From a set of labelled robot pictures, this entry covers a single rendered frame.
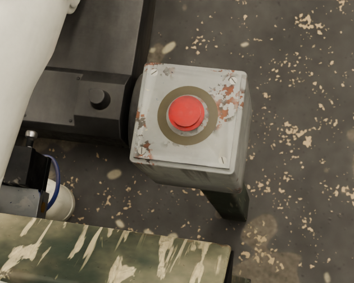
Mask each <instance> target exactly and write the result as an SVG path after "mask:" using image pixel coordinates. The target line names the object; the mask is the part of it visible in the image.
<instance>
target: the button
mask: <svg viewBox="0 0 354 283"><path fill-rule="evenodd" d="M204 116H205V110H204V107H203V105H202V103H201V102H200V101H199V100H198V99H197V98H195V97H193V96H189V95H185V96H181V97H179V98H177V99H176V100H174V101H173V102H172V104H171V106H170V108H169V120H170V122H171V124H172V125H173V126H174V127H175V128H176V129H178V130H180V131H192V130H194V129H196V128H197V127H199V126H200V124H201V123H202V122H203V119H204Z"/></svg>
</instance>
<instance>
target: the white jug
mask: <svg viewBox="0 0 354 283"><path fill-rule="evenodd" d="M55 187H56V182H54V181H53V180H50V179H48V182H47V188H46V192H48V193H49V200H48V202H49V201H50V200H51V198H52V196H53V193H54V192H55ZM74 209H75V198H74V195H73V193H72V192H71V191H70V190H69V189H68V188H67V187H65V186H63V185H61V184H60V190H59V193H58V196H57V199H56V201H55V202H54V204H53V205H52V207H51V208H50V209H49V210H48V211H47V212H46V217H45V219H46V220H54V221H62V222H65V221H67V220H68V219H69V218H70V217H71V215H72V214H73V212H74Z"/></svg>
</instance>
